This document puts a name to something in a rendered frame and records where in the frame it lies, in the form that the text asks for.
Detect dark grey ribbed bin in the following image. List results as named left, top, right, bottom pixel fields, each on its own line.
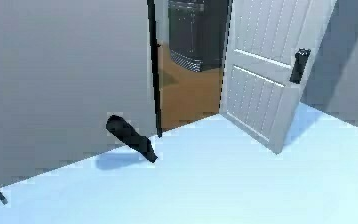
left=168, top=0, right=229, bottom=73

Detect white panelled room door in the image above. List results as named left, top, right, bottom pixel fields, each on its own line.
left=219, top=0, right=339, bottom=155

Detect black door handle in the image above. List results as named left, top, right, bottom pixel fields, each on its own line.
left=289, top=47, right=312, bottom=85

